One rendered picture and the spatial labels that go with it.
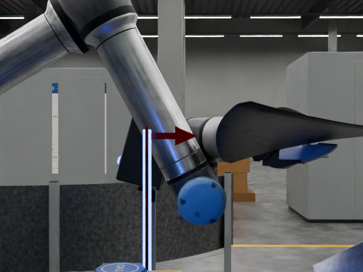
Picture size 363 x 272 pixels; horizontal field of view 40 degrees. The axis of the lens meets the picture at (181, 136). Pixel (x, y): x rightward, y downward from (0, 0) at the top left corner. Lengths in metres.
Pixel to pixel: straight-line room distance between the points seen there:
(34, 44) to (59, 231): 1.49
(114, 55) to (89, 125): 5.93
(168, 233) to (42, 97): 4.60
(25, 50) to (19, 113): 6.01
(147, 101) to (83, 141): 5.96
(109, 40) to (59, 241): 1.67
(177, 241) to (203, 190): 1.81
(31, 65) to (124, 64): 0.23
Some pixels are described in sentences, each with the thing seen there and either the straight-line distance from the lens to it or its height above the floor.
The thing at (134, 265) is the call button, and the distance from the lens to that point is 0.40.
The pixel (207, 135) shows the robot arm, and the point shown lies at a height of 1.18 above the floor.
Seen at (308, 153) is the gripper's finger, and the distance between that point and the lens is 0.74.
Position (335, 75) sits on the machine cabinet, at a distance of 6.87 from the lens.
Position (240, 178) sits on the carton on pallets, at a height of 0.40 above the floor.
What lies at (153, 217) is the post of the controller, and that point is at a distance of 1.16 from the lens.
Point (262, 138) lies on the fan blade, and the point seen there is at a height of 1.18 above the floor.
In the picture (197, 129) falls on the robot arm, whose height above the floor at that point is 1.19.
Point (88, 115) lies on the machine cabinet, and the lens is 6.72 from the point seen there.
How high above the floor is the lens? 1.18
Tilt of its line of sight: level
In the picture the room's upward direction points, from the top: straight up
